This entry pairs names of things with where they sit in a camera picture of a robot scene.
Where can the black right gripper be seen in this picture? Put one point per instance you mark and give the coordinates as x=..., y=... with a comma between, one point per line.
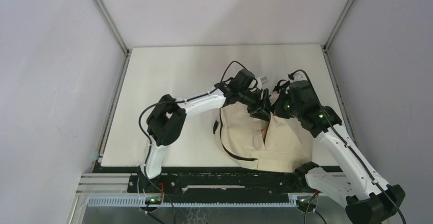
x=275, y=107

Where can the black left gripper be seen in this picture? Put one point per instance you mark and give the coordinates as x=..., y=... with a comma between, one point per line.
x=260, y=110

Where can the orange pen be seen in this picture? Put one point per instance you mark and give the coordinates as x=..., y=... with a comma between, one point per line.
x=264, y=130

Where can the cream canvas student bag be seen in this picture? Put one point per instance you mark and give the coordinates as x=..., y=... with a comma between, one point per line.
x=287, y=145

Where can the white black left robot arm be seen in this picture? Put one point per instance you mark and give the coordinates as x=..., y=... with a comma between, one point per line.
x=162, y=122

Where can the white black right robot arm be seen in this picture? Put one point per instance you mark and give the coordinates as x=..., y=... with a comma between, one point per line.
x=365, y=195

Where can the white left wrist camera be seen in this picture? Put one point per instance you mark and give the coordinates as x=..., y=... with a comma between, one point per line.
x=262, y=80

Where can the aluminium frame right post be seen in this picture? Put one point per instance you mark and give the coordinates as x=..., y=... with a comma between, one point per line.
x=337, y=26

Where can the aluminium frame post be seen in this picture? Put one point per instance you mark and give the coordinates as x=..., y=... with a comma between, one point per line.
x=337, y=26
x=111, y=26

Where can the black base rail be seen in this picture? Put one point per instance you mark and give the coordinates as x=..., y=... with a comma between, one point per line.
x=216, y=185

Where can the aluminium frame left post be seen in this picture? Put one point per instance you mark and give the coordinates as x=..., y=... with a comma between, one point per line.
x=111, y=26

